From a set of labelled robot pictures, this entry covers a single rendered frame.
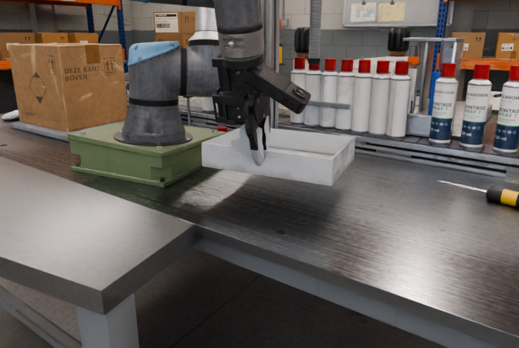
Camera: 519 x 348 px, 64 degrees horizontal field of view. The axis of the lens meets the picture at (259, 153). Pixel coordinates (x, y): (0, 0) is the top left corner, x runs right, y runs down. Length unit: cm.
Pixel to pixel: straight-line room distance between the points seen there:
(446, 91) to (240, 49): 62
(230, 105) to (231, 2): 17
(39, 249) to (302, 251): 41
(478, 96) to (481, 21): 448
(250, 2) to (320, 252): 40
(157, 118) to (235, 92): 30
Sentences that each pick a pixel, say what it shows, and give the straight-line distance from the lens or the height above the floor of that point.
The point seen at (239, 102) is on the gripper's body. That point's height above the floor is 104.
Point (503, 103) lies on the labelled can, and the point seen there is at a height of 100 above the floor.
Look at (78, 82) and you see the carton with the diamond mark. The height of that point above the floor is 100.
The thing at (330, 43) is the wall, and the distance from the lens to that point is 581.
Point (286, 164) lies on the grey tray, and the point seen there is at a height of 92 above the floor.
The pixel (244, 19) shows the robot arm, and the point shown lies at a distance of 67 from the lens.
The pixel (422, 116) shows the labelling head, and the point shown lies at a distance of 121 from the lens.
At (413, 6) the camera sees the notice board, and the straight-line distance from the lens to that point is 550.
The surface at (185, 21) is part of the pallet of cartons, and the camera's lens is 496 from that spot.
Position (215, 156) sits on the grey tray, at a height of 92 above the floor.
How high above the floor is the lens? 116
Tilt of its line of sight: 16 degrees down
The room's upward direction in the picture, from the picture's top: straight up
